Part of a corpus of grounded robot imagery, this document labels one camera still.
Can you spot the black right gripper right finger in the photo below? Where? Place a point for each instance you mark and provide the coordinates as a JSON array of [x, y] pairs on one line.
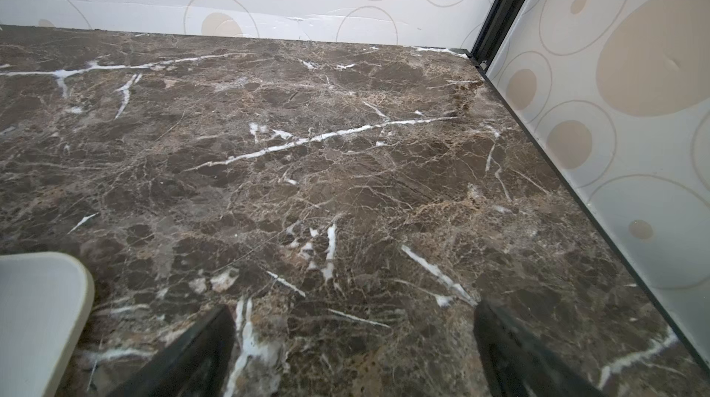
[[517, 363]]

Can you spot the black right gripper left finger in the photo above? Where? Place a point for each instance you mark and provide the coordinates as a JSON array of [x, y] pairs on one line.
[[195, 364]]

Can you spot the beige plastic tray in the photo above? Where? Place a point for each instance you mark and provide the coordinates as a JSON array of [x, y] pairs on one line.
[[46, 299]]

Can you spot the black corner frame post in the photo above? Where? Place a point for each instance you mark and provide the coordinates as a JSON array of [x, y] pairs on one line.
[[493, 32]]

